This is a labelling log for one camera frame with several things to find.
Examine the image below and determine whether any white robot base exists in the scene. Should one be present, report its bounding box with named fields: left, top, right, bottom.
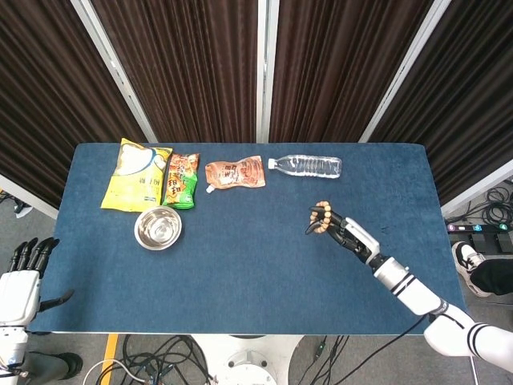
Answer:
left=227, top=334, right=290, bottom=385

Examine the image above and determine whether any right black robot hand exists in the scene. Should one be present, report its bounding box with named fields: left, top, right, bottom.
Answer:
left=305, top=203, right=381, bottom=265

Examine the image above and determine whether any clear plastic water bottle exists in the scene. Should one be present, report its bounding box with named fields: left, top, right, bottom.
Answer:
left=267, top=155, right=343, bottom=179

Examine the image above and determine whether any black cable bundle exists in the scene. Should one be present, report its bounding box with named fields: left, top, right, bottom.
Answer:
left=479, top=186, right=513, bottom=225

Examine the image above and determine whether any blue table cloth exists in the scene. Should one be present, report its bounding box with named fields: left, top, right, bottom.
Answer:
left=28, top=143, right=470, bottom=334

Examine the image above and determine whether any black trouser leg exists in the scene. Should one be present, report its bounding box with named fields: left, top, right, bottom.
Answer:
left=470, top=258, right=513, bottom=297

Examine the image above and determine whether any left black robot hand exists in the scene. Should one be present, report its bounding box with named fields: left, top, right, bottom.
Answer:
left=0, top=237, right=75, bottom=326

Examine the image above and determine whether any yellow snack bag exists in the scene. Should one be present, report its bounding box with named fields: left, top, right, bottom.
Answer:
left=99, top=138, right=173, bottom=213

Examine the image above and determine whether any orange sauce pouch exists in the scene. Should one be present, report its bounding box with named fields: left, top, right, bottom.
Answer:
left=204, top=156, right=267, bottom=194

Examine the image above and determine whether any stainless steel bowl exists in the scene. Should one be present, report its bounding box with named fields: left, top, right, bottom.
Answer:
left=134, top=206, right=184, bottom=251

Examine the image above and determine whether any wooden bead bracelet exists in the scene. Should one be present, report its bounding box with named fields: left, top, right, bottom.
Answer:
left=307, top=201, right=334, bottom=236

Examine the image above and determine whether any brown white-framed screen panel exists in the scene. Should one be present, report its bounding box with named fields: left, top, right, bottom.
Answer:
left=267, top=0, right=446, bottom=144
left=0, top=0, right=158, bottom=220
left=360, top=0, right=513, bottom=216
left=70, top=0, right=269, bottom=144

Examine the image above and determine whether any green orange snack bag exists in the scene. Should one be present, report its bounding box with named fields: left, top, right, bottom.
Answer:
left=161, top=152, right=200, bottom=210

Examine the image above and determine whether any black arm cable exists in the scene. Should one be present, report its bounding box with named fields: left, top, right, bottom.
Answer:
left=352, top=314, right=432, bottom=364

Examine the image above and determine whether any black foot pedal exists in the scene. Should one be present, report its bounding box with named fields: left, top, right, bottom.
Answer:
left=471, top=232, right=513, bottom=252

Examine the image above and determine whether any black floor cable tangle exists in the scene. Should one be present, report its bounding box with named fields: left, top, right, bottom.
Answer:
left=82, top=334, right=225, bottom=385

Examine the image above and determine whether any white black sneaker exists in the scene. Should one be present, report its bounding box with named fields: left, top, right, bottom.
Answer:
left=451, top=241, right=493, bottom=298

